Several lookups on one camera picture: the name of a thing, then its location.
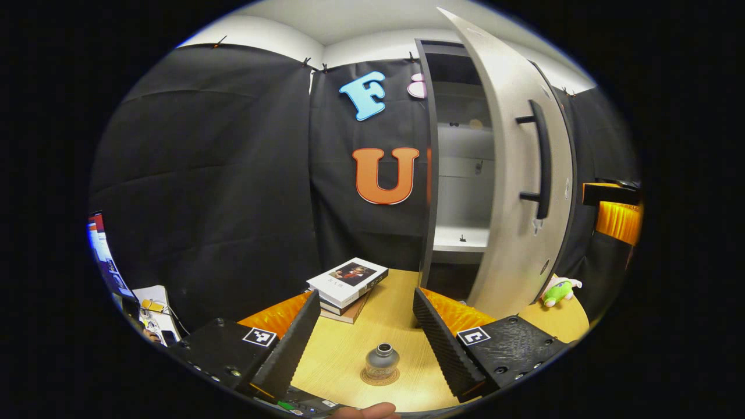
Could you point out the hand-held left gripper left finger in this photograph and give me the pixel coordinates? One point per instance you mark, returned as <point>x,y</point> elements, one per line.
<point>291,346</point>

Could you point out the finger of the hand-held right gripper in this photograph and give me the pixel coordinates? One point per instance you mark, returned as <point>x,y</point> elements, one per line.
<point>611,194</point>

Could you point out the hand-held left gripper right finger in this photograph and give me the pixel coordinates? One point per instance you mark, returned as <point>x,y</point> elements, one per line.
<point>442,346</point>

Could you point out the silver bottle with printed label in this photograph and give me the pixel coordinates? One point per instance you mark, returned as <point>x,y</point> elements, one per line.
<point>382,359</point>

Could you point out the round brown coaster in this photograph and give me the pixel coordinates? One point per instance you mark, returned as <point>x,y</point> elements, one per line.
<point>368,379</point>

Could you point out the grey cabinet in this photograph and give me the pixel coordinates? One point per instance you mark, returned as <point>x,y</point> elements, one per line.
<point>428,174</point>

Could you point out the tan book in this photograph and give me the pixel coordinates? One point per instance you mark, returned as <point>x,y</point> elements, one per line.
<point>352,316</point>

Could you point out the dark book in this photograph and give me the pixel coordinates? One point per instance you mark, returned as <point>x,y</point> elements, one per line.
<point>349,307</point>

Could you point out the white book with portrait cover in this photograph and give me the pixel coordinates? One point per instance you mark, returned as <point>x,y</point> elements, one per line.
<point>349,279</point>

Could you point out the green plush toy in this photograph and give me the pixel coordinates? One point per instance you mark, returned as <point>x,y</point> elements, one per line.
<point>557,293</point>

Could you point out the white paper sheets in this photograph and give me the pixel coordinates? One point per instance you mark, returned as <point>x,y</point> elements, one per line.
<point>154,320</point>

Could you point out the black backdrop cloth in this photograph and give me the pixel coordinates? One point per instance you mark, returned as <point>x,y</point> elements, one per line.
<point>204,174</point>

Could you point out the computer monitor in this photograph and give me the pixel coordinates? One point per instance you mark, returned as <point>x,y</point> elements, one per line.
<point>105,256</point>

